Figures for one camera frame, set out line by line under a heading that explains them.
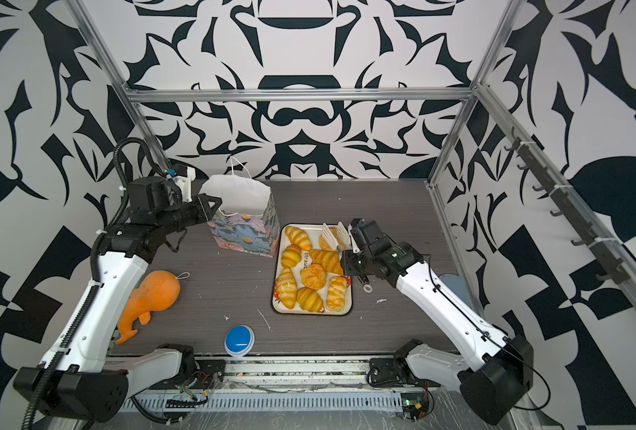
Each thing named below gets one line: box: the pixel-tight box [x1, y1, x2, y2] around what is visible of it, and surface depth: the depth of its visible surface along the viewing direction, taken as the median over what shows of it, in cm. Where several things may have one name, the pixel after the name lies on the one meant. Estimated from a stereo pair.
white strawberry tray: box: [271, 223, 353, 317], surface depth 91 cm
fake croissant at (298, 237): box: [284, 225, 313, 251], surface depth 101 cm
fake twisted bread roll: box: [326, 275, 348, 312], surface depth 87 cm
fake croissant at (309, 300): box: [295, 286, 325, 313], surface depth 86 cm
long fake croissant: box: [309, 249, 344, 276], surface depth 93 cm
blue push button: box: [224, 324, 256, 358], surface depth 81 cm
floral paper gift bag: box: [198, 173, 282, 258], surface depth 89 cm
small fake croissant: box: [280, 243, 302, 268], surface depth 96 cm
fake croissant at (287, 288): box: [275, 267, 299, 310], surface depth 88 cm
